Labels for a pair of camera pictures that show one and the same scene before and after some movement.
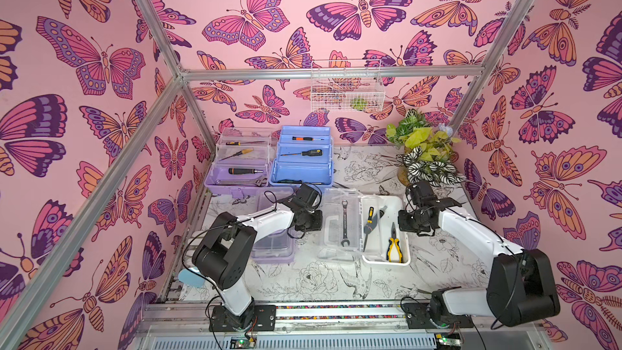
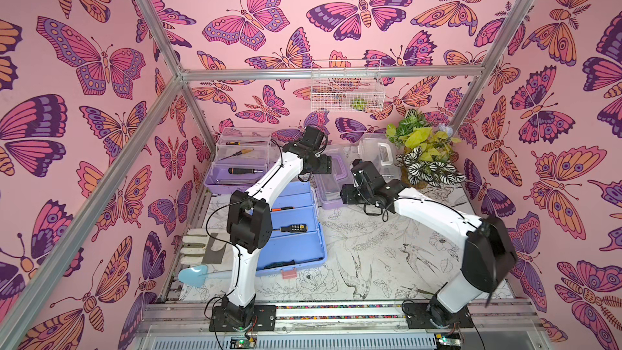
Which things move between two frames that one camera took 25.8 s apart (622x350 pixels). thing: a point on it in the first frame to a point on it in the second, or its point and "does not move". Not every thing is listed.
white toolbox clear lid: x=342 y=234 to x=382 y=151
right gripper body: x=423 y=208 to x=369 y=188
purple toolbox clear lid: x=278 y=247 to x=329 y=185
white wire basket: x=347 y=86 does not move
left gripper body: x=313 y=222 to x=321 y=166
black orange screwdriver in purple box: x=243 y=171 does not move
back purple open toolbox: x=242 y=161 does not move
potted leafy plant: x=428 y=151 does not move
